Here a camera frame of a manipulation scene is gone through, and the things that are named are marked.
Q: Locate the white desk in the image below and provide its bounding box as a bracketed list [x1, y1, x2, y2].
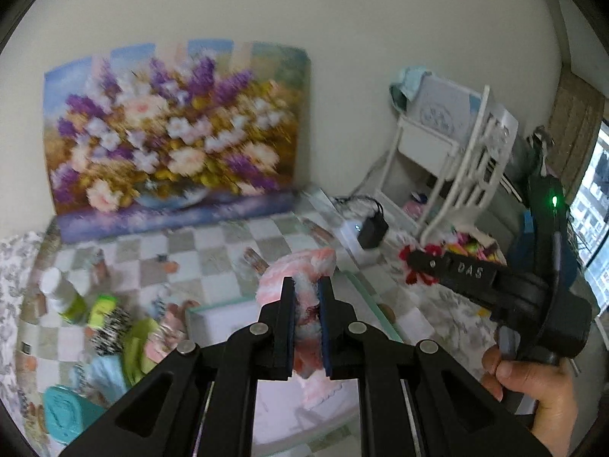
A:
[376, 69, 481, 229]

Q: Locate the red scrunchie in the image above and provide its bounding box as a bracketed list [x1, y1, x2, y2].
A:
[399, 243, 443, 286]

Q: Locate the green cloth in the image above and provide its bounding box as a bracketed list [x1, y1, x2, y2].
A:
[121, 319, 163, 388]

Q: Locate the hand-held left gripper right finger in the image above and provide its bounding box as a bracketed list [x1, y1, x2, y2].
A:
[316, 276, 562, 457]

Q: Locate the black cable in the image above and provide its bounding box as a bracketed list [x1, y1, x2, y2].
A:
[333, 195, 386, 222]

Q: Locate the pile of colourful toys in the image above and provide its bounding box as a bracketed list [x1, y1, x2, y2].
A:
[442, 231, 505, 267]

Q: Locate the white wooden chair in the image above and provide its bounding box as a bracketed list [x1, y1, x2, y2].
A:
[419, 85, 519, 243]

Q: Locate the person's right hand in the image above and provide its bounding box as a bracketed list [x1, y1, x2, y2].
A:
[481, 345, 579, 453]

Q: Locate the small green box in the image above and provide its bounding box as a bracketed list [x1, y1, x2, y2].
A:
[88, 294, 119, 328]

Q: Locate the woven window blind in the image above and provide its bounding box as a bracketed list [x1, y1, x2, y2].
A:
[547, 74, 607, 186]

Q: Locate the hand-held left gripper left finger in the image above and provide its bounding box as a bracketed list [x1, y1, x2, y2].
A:
[57, 276, 298, 457]

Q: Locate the teal cloth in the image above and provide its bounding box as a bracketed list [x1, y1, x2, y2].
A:
[389, 67, 431, 115]

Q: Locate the black power adapter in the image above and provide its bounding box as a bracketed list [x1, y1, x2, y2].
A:
[357, 216, 390, 251]

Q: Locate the window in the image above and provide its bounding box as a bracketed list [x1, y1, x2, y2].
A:
[568, 119, 609, 315]

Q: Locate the pink white striped towel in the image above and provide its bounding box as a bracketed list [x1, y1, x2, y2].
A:
[257, 248, 344, 410]

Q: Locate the teal rimmed shallow box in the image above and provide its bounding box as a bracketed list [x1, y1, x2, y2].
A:
[185, 271, 407, 443]

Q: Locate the white bottle green label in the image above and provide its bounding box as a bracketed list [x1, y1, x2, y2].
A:
[39, 267, 87, 324]

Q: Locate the checkered tablecloth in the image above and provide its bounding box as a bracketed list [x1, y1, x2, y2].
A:
[14, 190, 415, 434]

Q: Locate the flower painting canvas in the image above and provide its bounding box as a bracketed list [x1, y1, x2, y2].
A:
[43, 40, 312, 243]

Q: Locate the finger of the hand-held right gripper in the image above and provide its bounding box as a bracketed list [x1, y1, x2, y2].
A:
[405, 249, 512, 303]

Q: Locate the teal plastic container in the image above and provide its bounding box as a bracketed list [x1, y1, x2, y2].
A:
[44, 385, 108, 448]

